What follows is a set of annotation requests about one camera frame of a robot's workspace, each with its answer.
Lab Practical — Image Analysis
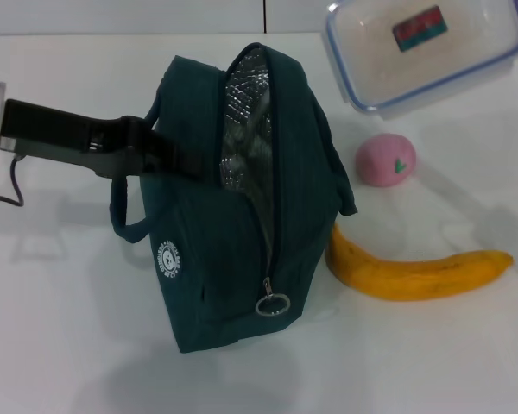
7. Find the metal zipper pull ring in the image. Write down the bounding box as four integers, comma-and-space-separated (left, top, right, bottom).
254, 278, 291, 318

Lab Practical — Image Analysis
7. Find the yellow banana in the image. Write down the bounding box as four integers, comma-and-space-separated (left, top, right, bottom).
325, 223, 515, 302

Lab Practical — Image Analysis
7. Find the grey left arm cable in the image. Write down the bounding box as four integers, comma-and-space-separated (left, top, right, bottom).
0, 154, 26, 207

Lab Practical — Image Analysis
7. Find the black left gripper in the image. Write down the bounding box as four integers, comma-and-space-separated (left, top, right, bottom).
0, 98, 219, 182

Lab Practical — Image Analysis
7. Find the dark teal insulated lunch bag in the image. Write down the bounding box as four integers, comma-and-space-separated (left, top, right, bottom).
110, 41, 359, 354

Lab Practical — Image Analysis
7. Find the pink toy peach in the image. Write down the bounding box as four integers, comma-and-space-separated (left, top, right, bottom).
356, 133, 418, 187

